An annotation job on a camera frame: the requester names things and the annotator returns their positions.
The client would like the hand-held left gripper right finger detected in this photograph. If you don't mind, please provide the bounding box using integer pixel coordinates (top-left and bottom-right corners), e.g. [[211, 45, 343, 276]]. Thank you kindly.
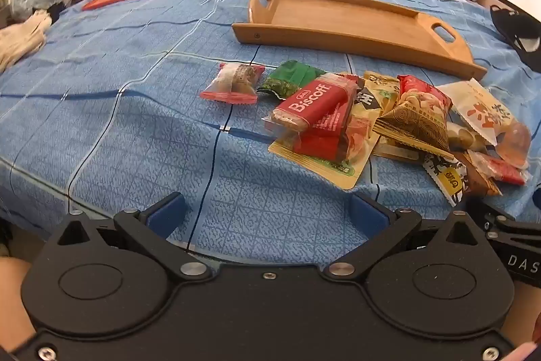
[[323, 194, 487, 282]]

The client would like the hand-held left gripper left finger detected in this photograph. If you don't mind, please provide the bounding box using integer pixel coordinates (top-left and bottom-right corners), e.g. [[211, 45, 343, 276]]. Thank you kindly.
[[54, 193, 212, 282]]

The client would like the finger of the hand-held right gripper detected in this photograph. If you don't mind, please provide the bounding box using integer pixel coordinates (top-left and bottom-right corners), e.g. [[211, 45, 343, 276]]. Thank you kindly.
[[479, 203, 541, 237]]

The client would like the large yellow snack pouch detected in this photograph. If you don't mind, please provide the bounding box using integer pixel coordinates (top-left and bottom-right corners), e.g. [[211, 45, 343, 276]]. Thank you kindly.
[[268, 88, 383, 191]]

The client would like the small clear red-label packet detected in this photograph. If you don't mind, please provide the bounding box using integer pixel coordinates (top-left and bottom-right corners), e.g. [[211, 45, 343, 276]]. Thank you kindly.
[[467, 150, 532, 186]]

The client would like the brown snack packet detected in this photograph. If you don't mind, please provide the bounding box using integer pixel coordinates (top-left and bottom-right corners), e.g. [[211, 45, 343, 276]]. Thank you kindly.
[[455, 152, 503, 198]]

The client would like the black white yellow snack packet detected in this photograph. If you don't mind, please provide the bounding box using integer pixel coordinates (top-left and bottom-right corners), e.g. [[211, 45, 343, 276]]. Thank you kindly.
[[423, 153, 469, 206]]

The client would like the red biscuit packet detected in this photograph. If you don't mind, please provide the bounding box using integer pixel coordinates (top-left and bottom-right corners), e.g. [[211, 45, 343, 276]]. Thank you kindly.
[[263, 74, 359, 133], [284, 120, 351, 161]]

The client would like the clear jelly cup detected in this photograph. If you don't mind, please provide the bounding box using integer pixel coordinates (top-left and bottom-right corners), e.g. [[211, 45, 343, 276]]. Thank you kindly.
[[495, 122, 532, 169]]

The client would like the clear packet of nuts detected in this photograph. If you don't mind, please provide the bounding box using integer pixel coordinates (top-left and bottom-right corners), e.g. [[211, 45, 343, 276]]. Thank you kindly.
[[446, 122, 491, 154]]

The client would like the gold red patterned nut packet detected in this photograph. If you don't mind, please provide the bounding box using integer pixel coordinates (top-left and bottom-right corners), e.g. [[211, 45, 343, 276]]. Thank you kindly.
[[373, 74, 455, 159]]

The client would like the small yellow black-label packet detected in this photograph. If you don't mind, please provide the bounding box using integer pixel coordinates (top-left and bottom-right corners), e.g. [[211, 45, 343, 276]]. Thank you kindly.
[[357, 70, 402, 120]]

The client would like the white orange-print snack packet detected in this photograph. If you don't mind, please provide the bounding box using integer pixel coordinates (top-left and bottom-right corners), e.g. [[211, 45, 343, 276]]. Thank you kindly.
[[437, 78, 515, 147]]

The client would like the clear red-edged candy packet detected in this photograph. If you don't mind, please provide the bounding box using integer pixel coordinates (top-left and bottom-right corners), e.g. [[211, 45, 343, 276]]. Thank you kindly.
[[199, 63, 266, 105]]

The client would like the green snack packet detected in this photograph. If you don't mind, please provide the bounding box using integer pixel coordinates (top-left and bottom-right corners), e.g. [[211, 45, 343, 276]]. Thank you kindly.
[[256, 60, 327, 99]]

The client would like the wooden tray with handles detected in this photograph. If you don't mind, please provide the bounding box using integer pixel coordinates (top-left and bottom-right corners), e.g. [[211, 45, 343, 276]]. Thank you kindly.
[[232, 0, 488, 82]]

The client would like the blue checked bedsheet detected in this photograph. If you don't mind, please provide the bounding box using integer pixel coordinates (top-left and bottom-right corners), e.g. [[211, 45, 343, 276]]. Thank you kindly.
[[0, 0, 541, 264]]

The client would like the person's bare leg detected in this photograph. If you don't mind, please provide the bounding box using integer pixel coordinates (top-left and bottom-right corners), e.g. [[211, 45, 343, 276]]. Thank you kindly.
[[0, 257, 38, 351]]

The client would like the beige crumpled cloth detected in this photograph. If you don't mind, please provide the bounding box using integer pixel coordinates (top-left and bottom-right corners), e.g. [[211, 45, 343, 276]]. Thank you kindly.
[[0, 10, 53, 72]]

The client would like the wooden bed frame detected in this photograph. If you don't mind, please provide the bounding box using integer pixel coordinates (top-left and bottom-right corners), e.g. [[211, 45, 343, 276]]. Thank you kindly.
[[477, 0, 541, 23]]

